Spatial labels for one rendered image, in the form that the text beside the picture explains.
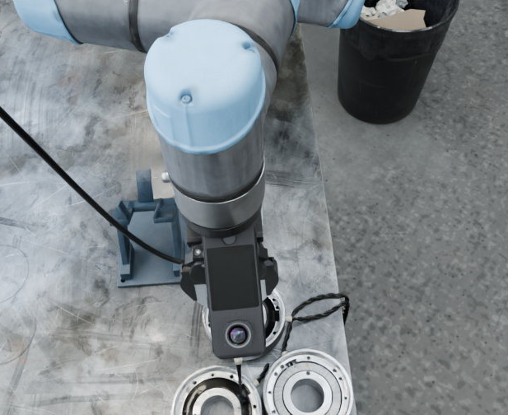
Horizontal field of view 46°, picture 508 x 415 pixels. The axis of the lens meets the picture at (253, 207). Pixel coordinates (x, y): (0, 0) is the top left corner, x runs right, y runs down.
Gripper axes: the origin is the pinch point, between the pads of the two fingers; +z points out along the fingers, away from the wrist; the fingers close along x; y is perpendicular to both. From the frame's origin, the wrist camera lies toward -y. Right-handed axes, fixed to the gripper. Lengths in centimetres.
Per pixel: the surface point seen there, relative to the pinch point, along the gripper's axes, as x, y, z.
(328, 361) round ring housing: -10.8, -3.6, 10.2
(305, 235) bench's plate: -10.4, 15.7, 13.2
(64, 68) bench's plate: 28, 52, 13
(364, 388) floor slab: -29, 14, 93
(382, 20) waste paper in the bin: -46, 110, 59
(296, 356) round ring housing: -7.0, -2.6, 10.2
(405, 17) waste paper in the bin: -53, 110, 58
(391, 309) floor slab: -40, 34, 93
